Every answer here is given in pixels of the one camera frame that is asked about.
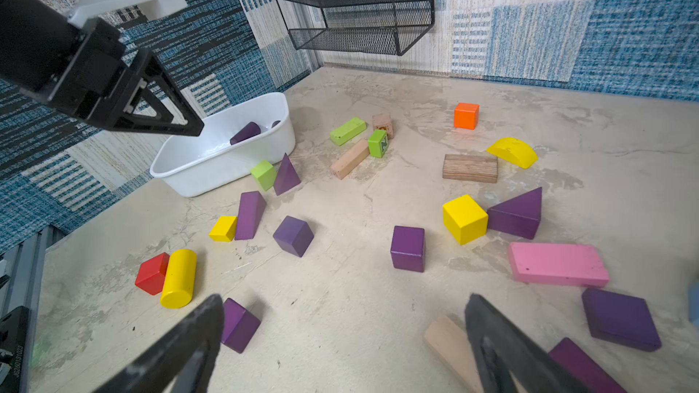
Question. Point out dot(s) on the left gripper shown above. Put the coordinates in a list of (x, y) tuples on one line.
[(93, 84)]

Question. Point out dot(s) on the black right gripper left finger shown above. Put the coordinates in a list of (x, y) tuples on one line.
[(184, 358)]

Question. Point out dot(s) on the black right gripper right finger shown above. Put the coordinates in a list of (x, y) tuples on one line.
[(505, 356)]

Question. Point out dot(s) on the purple short cylinder block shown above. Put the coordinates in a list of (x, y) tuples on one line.
[(250, 130)]

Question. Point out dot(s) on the purple rectangular block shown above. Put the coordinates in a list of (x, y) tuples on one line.
[(250, 211), (571, 357)]

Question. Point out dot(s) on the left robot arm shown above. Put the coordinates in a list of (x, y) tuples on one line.
[(33, 35)]

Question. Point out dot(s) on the white plastic storage bin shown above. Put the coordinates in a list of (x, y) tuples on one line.
[(193, 165)]

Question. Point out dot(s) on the natural wood plank block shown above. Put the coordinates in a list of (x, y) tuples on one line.
[(451, 345)]

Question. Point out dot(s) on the purple flat rectangular block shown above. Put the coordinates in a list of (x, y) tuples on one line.
[(571, 357)]

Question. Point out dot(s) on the purple cube near yellow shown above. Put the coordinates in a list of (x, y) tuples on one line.
[(239, 326)]

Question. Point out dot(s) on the yellow cylinder block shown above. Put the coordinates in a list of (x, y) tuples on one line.
[(180, 279)]

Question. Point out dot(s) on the red cube block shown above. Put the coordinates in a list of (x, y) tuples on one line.
[(152, 274)]

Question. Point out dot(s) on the pink rectangular block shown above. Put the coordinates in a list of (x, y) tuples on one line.
[(557, 264)]

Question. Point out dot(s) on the purple square block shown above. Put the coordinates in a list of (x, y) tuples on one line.
[(620, 319)]

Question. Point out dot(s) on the lime green small cube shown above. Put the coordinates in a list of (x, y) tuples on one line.
[(265, 174)]

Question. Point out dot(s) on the purple triangular prism block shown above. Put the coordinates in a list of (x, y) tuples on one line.
[(520, 216)]

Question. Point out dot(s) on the small yellow cube block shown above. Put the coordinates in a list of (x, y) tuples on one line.
[(225, 229)]

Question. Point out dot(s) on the purple cube block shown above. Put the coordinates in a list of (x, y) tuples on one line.
[(408, 248)]

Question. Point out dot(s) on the purple triangle block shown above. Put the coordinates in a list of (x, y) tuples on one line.
[(287, 176)]

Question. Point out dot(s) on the purple cube centre left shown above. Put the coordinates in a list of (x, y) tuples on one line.
[(294, 236)]

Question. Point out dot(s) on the dark wood grain block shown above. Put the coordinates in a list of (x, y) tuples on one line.
[(482, 169)]

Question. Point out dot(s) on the light wood long block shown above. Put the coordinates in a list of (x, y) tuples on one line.
[(351, 159)]

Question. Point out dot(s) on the lime green long block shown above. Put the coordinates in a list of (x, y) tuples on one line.
[(347, 131)]

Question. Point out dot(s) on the light blue cube block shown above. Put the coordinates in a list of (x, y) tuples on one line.
[(693, 303)]

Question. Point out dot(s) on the yellow half-round block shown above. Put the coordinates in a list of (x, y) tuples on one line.
[(514, 151)]

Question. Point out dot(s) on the small natural wood block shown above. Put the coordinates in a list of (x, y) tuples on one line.
[(383, 122)]

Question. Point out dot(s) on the green letter cube block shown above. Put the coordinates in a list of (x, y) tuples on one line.
[(378, 143)]

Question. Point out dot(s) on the orange cube block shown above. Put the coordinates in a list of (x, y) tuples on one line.
[(466, 116)]

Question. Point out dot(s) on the black wire mesh shelf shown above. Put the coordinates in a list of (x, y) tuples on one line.
[(379, 27)]

